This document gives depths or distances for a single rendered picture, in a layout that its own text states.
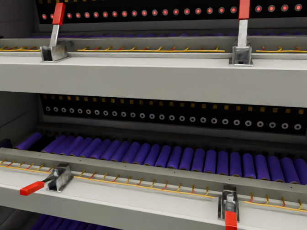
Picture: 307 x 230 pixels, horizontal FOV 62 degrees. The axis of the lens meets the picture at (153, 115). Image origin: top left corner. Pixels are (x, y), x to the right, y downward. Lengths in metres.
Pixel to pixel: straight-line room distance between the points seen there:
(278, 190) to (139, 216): 0.20
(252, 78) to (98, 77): 0.20
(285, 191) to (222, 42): 0.23
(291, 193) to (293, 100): 0.14
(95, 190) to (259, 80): 0.29
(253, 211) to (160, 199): 0.13
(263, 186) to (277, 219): 0.04
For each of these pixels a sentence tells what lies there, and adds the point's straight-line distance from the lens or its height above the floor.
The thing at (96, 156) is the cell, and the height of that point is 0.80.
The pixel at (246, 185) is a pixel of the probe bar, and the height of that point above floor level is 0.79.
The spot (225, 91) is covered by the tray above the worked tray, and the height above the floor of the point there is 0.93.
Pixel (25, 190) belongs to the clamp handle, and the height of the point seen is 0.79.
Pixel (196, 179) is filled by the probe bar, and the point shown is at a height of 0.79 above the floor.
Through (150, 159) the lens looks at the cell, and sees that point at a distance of 0.44.
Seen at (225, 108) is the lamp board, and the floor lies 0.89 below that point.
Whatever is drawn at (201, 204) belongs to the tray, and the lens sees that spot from 0.39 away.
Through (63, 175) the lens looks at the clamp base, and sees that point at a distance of 0.44.
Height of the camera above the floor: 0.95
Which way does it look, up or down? 9 degrees down
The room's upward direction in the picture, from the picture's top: 2 degrees clockwise
